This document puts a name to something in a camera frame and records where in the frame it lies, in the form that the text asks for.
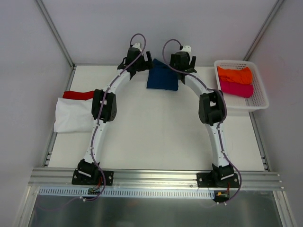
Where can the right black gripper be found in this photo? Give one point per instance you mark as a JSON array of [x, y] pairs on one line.
[[187, 70]]

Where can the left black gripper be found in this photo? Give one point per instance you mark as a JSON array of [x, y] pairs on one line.
[[144, 63]]

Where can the navy blue t shirt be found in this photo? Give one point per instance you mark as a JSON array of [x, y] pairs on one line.
[[162, 77]]

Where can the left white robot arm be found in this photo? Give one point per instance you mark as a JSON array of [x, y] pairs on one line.
[[104, 110]]

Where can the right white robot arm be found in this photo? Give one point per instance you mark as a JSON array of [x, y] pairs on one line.
[[212, 113]]

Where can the orange t shirt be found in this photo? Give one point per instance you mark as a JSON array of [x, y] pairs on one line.
[[243, 76]]

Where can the pink t shirt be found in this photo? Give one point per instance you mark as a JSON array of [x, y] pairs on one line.
[[245, 91]]

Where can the folded red t shirt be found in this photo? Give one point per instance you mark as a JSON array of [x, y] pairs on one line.
[[73, 95]]

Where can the folded white t shirt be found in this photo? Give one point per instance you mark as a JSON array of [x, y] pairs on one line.
[[73, 116]]

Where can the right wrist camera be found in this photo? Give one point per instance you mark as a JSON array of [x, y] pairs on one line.
[[186, 48]]

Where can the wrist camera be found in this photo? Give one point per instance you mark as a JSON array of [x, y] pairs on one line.
[[137, 45], [186, 48]]

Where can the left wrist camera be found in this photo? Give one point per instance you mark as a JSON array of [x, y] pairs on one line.
[[137, 45]]

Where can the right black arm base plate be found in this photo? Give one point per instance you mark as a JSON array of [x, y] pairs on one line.
[[212, 180]]

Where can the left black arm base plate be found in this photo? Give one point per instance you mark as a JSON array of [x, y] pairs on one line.
[[80, 178]]

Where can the aluminium mounting rail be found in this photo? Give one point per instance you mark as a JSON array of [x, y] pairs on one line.
[[156, 179]]

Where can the white slotted cable duct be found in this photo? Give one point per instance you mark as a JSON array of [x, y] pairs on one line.
[[127, 193]]

